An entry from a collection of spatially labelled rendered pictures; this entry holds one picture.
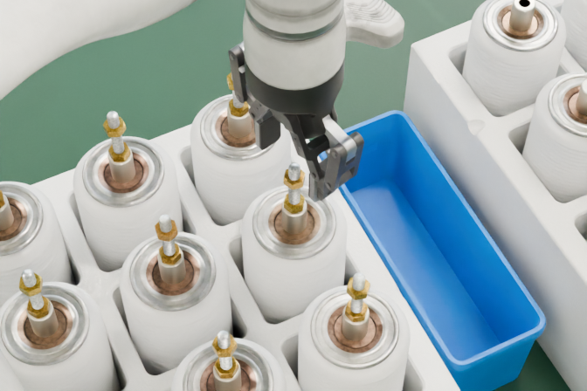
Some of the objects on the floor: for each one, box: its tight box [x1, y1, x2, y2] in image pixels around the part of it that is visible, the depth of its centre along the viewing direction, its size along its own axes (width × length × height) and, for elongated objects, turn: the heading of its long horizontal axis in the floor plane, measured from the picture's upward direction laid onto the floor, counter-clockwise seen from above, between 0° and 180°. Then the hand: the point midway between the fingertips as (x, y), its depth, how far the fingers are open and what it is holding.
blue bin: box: [318, 110, 546, 391], centre depth 134 cm, size 30×11×12 cm, turn 26°
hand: (294, 159), depth 106 cm, fingers open, 6 cm apart
